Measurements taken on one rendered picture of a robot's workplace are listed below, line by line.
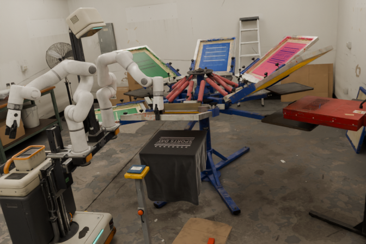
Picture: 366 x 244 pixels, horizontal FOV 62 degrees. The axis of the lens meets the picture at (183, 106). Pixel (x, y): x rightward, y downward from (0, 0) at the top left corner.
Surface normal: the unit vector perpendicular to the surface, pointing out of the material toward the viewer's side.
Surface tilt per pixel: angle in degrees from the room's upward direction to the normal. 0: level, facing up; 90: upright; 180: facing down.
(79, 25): 90
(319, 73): 83
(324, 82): 78
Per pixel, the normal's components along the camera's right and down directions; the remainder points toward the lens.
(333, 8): -0.26, 0.30
